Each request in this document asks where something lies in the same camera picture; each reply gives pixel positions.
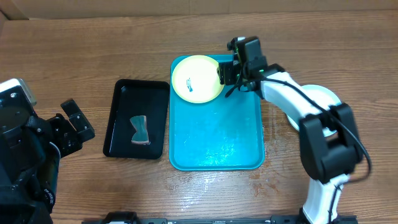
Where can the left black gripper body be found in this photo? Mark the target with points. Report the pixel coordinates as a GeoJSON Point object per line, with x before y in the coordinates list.
{"type": "Point", "coordinates": [63, 136]}

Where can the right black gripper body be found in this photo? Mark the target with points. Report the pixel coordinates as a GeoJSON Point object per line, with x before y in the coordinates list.
{"type": "Point", "coordinates": [232, 76]}

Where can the yellow-green plate top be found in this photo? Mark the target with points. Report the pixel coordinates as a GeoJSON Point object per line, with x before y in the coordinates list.
{"type": "Point", "coordinates": [195, 79]}

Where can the green bow-shaped sponge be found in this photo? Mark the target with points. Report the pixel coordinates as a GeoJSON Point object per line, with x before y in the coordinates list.
{"type": "Point", "coordinates": [141, 136]}

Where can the light blue plate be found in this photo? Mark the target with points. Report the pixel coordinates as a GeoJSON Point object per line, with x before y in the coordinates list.
{"type": "Point", "coordinates": [323, 97]}

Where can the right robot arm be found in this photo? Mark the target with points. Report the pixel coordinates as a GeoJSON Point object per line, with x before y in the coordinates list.
{"type": "Point", "coordinates": [330, 149]}

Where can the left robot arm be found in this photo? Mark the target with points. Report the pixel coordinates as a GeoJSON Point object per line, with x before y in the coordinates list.
{"type": "Point", "coordinates": [31, 150]}

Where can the black rectangular tray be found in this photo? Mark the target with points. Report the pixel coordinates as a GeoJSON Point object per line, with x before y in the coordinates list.
{"type": "Point", "coordinates": [134, 98]}

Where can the teal plastic serving tray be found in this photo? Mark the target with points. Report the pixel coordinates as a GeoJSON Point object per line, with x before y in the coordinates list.
{"type": "Point", "coordinates": [223, 134]}

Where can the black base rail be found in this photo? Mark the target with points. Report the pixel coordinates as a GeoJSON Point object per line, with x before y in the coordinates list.
{"type": "Point", "coordinates": [131, 217]}

